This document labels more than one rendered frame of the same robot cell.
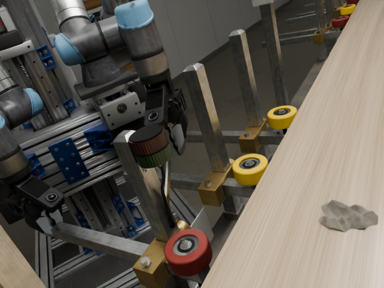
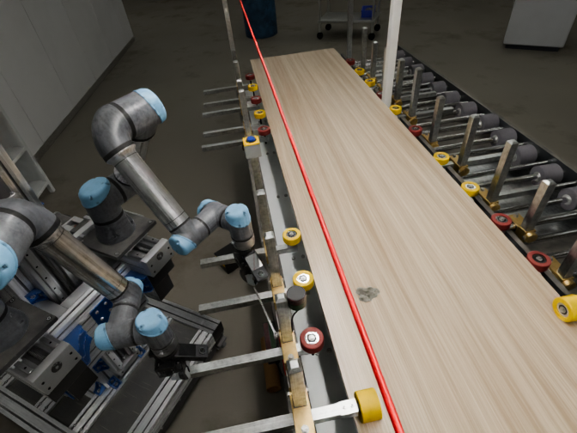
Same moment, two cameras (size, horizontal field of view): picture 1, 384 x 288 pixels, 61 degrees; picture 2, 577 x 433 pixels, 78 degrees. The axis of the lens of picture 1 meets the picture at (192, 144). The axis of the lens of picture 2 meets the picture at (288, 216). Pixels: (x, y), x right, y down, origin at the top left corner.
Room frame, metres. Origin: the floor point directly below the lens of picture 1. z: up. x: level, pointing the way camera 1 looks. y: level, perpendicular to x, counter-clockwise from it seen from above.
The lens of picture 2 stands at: (0.01, 0.52, 1.99)
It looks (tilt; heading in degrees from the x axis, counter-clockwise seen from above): 41 degrees down; 316
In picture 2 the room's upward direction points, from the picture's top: 6 degrees counter-clockwise
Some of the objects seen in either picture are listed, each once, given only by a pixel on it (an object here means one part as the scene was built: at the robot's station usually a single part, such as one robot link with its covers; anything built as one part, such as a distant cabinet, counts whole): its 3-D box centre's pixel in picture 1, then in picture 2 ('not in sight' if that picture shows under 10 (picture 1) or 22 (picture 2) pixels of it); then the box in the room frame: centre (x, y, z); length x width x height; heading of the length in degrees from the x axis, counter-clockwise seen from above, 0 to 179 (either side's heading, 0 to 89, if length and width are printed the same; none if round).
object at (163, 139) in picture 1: (148, 139); (296, 295); (0.48, 0.06, 1.09); 0.06 x 0.06 x 0.02
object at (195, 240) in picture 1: (194, 265); (312, 345); (0.43, 0.06, 0.85); 0.08 x 0.08 x 0.11
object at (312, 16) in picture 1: (320, 15); (231, 111); (2.11, -1.04, 0.83); 0.43 x 0.03 x 0.04; 52
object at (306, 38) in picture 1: (301, 39); (235, 143); (1.71, -0.73, 0.83); 0.43 x 0.03 x 0.04; 52
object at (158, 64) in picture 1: (150, 65); (242, 240); (0.74, 0.03, 1.15); 0.08 x 0.08 x 0.05
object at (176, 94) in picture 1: (163, 96); (245, 254); (0.75, 0.03, 1.07); 0.09 x 0.08 x 0.12; 162
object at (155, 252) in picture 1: (167, 252); (289, 346); (0.49, 0.11, 0.84); 0.13 x 0.06 x 0.05; 142
